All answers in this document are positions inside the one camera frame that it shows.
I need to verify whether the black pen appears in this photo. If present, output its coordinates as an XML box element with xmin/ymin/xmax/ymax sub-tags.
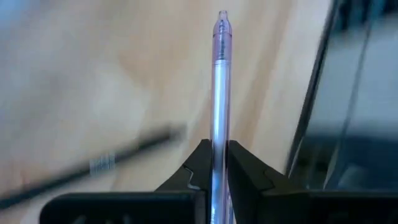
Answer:
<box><xmin>0</xmin><ymin>123</ymin><xmax>188</xmax><ymax>210</ymax></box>

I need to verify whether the black aluminium table frame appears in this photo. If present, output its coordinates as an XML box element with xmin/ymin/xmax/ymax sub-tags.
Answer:
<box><xmin>285</xmin><ymin>0</ymin><xmax>343</xmax><ymax>188</ymax></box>

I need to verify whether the clear pen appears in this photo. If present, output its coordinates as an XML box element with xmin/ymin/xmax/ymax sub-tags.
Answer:
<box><xmin>209</xmin><ymin>9</ymin><xmax>234</xmax><ymax>224</ymax></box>

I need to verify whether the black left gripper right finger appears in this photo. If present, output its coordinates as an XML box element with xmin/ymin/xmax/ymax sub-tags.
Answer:
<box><xmin>226</xmin><ymin>139</ymin><xmax>398</xmax><ymax>224</ymax></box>

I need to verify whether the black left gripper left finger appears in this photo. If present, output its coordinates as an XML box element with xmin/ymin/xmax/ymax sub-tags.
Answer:
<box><xmin>39</xmin><ymin>138</ymin><xmax>214</xmax><ymax>224</ymax></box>

